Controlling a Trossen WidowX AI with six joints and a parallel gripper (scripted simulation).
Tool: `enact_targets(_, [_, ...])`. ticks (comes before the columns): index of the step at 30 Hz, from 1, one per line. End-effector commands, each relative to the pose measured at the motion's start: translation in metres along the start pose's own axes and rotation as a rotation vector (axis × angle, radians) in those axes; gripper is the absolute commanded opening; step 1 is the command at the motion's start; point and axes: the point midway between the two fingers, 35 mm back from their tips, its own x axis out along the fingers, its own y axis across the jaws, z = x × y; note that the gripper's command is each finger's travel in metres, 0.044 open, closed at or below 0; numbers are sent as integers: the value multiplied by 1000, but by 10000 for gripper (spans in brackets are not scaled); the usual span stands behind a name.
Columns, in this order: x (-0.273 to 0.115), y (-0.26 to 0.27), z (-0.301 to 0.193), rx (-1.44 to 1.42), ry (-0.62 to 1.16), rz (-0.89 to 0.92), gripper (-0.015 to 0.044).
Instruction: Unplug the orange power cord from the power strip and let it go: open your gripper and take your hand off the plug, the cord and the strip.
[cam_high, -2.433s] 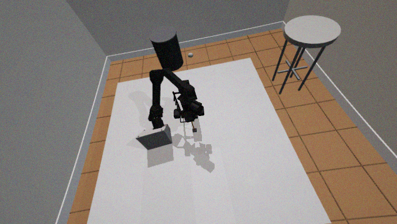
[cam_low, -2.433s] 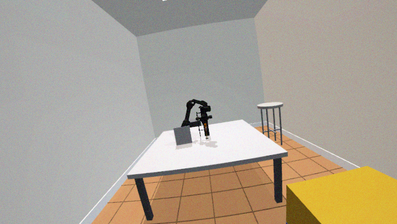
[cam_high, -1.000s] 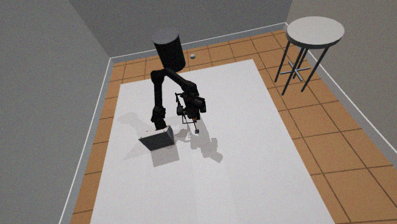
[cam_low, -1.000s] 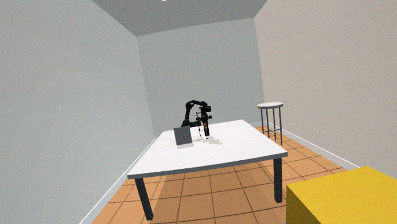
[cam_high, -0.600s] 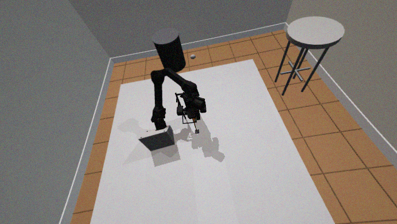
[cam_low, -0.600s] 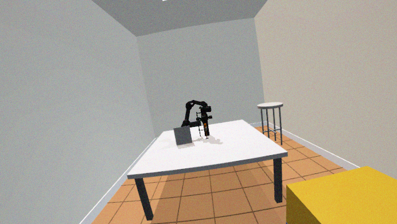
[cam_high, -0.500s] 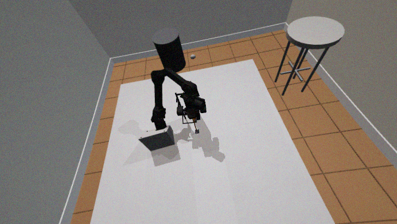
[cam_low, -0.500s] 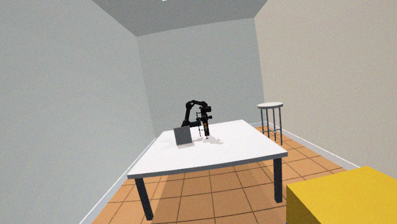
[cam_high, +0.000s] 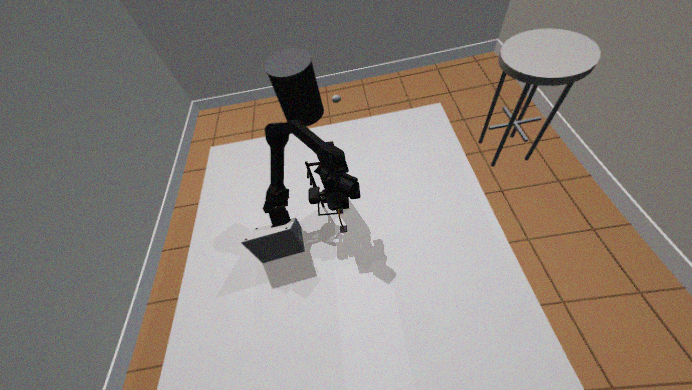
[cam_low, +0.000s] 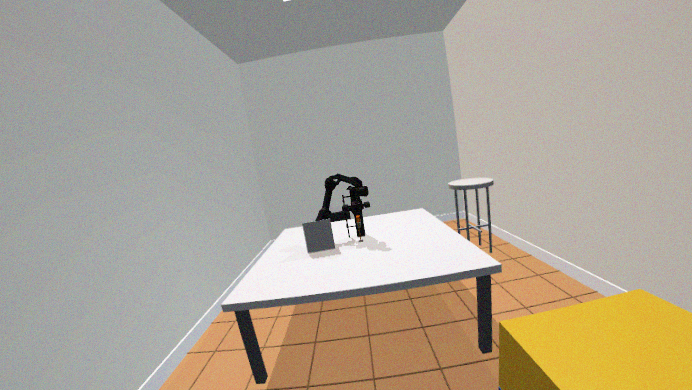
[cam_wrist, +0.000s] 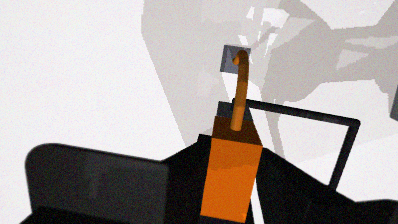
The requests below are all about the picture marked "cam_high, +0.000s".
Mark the black power strip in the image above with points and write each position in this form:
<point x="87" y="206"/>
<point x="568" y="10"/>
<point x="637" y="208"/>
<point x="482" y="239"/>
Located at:
<point x="346" y="204"/>

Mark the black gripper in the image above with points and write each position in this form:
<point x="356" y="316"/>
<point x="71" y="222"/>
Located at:
<point x="314" y="194"/>

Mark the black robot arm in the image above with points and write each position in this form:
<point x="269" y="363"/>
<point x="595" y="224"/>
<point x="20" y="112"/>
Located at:
<point x="277" y="136"/>

